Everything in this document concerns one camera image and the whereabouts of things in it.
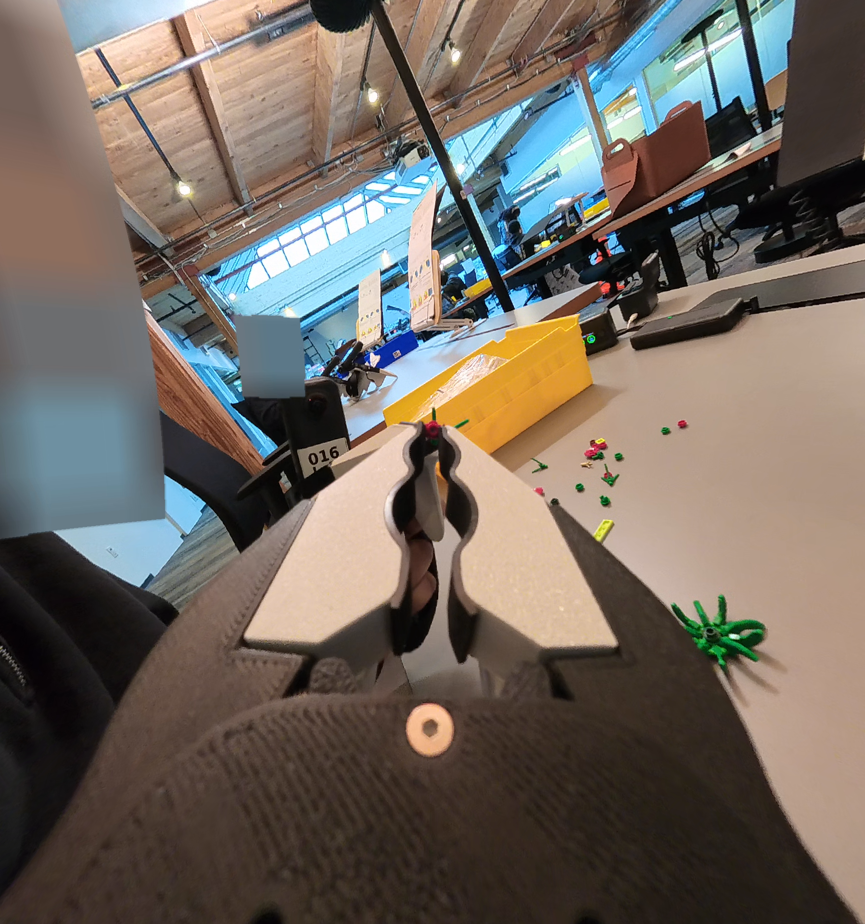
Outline scattered small toy pieces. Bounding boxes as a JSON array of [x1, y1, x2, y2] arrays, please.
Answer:
[[530, 416, 691, 508]]

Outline small blue bin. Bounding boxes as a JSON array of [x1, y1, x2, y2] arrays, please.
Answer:
[[364, 332, 420, 367]]

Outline green toy leaf cluster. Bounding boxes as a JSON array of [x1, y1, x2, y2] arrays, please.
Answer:
[[671, 593, 767, 672]]

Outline yellow plastic bin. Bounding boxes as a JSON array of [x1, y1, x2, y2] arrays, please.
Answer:
[[382, 314, 594, 457]]

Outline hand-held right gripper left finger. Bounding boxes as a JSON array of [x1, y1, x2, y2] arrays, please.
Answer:
[[242, 423, 425, 691]]

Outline small instruction board on stand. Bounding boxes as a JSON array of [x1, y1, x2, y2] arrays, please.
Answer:
[[356, 269, 383, 347]]

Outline dark desk divider panel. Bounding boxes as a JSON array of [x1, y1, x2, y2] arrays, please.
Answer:
[[776, 0, 865, 190]]

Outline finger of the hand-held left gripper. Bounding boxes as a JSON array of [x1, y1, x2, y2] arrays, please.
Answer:
[[412, 462, 448, 544], [329, 433, 405, 481]]

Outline neighbouring pale table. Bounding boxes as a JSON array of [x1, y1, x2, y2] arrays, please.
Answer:
[[346, 285, 581, 443]]

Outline brown tote bag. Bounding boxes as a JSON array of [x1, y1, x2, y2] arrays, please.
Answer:
[[600, 100, 712, 215]]

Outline person's left hand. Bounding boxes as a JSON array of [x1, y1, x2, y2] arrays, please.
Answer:
[[402, 530, 442, 618]]

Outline crinkled clear plastic bag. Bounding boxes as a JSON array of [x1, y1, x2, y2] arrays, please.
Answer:
[[432, 352, 511, 397]]

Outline idle hand-held gripper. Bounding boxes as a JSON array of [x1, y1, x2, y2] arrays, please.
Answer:
[[346, 364, 399, 402], [320, 339, 365, 398]]

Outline large instruction board on stand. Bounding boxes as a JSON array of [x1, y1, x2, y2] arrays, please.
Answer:
[[406, 182, 444, 334]]

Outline black table cable hatch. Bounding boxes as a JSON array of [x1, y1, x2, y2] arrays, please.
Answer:
[[743, 249, 865, 313]]

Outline black power adapter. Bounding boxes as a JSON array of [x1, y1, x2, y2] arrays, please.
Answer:
[[629, 296, 749, 353]]

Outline black charger green light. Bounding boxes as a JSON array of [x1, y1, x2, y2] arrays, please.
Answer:
[[580, 310, 619, 357]]

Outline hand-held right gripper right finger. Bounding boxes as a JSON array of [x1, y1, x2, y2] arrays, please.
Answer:
[[436, 426, 620, 691]]

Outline black charging dock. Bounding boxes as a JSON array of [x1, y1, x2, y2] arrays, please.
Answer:
[[613, 251, 662, 323]]

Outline black floor lamp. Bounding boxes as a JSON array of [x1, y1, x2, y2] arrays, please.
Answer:
[[308, 0, 515, 313]]

